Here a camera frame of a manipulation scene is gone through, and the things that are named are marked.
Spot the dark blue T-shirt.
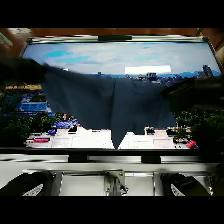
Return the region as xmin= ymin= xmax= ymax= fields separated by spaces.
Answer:
xmin=41 ymin=63 xmax=178 ymax=151

